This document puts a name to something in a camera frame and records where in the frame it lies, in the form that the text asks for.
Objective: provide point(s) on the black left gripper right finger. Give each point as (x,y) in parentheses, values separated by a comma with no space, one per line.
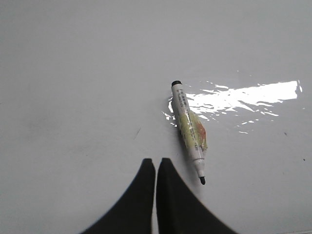
(178,210)

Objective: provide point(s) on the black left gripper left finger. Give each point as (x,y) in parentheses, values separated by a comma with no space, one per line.
(132,213)

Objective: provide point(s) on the black whiteboard marker taped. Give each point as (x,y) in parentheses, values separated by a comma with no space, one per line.
(191,129)

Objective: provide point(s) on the white glossy whiteboard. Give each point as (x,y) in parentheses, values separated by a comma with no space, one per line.
(85,96)

